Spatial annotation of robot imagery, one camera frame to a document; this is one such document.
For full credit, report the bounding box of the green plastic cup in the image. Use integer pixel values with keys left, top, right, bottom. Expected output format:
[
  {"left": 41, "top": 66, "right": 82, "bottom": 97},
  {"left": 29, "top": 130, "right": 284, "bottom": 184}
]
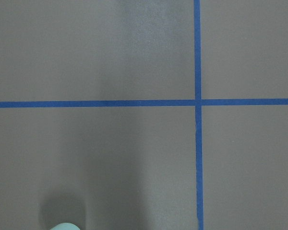
[{"left": 50, "top": 222, "right": 80, "bottom": 230}]

